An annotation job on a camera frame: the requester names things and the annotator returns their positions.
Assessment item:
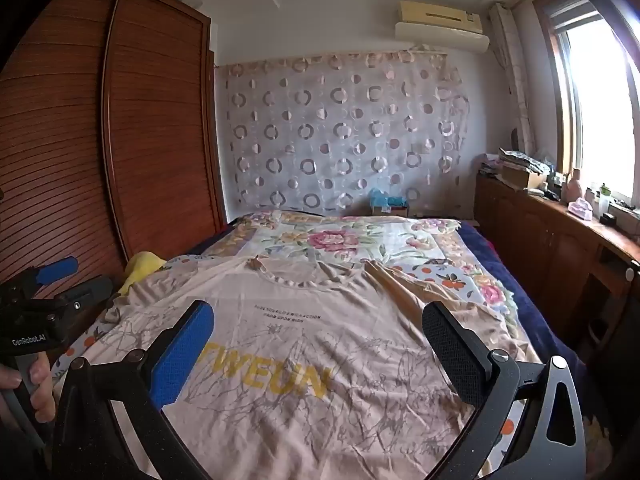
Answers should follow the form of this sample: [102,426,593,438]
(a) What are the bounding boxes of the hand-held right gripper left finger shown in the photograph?
[52,300,216,480]

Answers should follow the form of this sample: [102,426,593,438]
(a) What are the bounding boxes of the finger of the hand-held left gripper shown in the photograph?
[52,275,114,318]
[10,256,80,293]

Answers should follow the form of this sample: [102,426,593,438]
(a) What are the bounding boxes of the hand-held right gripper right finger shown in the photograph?
[421,301,587,480]

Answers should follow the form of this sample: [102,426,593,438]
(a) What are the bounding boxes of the beige printed T-shirt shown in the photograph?
[75,255,543,480]

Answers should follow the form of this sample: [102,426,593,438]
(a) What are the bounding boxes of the person's left hand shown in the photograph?
[0,352,57,433]

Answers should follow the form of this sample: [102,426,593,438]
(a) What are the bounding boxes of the yellow plush toy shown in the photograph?
[117,251,168,297]

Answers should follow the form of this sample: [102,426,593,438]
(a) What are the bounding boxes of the orange print white sheet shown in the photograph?
[50,252,616,480]

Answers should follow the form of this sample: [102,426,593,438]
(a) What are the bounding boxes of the long wooden cabinet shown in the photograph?
[472,170,640,361]

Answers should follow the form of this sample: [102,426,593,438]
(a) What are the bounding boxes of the floral quilt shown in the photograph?
[185,210,531,341]

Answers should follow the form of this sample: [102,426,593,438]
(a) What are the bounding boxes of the brown wooden wardrobe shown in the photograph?
[0,0,228,306]

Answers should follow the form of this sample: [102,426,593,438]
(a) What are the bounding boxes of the open brown cardboard box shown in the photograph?
[500,165,547,191]

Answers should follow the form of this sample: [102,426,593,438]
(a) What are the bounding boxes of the pink bottle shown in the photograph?
[562,167,584,207]

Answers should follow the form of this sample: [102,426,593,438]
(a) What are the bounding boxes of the pile of papers and bags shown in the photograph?
[480,147,557,191]

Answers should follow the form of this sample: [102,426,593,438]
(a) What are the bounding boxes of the circle pattern sheer curtain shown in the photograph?
[216,50,473,218]

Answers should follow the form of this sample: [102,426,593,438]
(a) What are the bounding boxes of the window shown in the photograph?
[532,0,640,211]

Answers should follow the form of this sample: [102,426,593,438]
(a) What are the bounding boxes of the pale gathered window curtain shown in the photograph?
[489,2,533,158]

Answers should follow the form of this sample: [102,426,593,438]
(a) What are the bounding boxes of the wall air conditioner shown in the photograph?
[395,0,491,53]

